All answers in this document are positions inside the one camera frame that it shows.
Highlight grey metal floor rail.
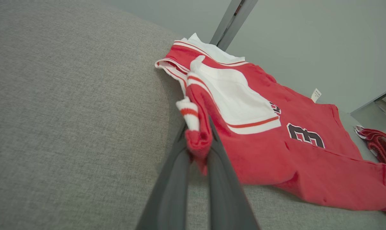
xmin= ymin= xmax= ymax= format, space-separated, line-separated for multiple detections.
xmin=351 ymin=85 xmax=386 ymax=135

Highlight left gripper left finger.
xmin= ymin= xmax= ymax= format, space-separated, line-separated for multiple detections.
xmin=135 ymin=123 xmax=192 ymax=230

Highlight grey metal partition post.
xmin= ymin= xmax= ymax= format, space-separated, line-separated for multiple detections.
xmin=209 ymin=0 xmax=259 ymax=52

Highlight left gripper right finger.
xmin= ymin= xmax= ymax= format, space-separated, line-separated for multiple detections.
xmin=207 ymin=116 xmax=261 ymax=230

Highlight red white basketball jersey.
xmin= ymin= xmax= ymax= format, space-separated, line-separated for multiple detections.
xmin=155 ymin=33 xmax=386 ymax=217

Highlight red shorts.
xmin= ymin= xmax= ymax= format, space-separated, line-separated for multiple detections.
xmin=355 ymin=125 xmax=386 ymax=183

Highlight grey fabric sofa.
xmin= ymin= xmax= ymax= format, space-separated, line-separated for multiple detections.
xmin=0 ymin=0 xmax=386 ymax=230

